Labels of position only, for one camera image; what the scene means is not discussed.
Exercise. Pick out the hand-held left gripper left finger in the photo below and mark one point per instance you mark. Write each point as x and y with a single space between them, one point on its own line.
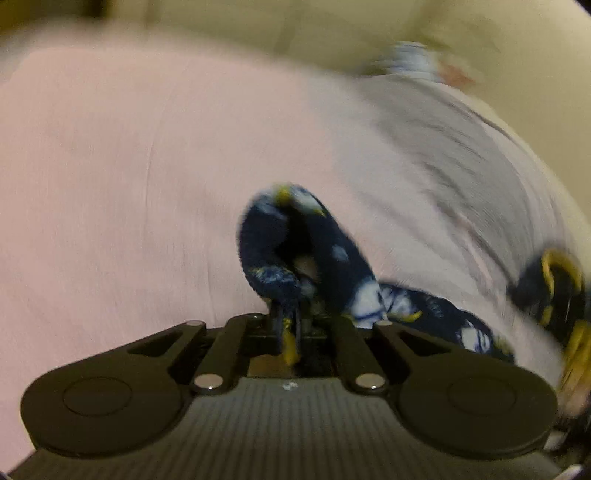
228 346

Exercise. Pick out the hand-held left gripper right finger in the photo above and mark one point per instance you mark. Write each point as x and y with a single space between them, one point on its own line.
353 346

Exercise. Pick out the navy printed fleece garment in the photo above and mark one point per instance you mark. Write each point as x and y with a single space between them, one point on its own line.
337 258

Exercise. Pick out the pink and grey bedspread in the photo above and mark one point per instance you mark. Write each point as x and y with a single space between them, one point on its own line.
115 184

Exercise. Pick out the pale blue cloth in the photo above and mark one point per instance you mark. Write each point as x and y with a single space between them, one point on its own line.
411 60

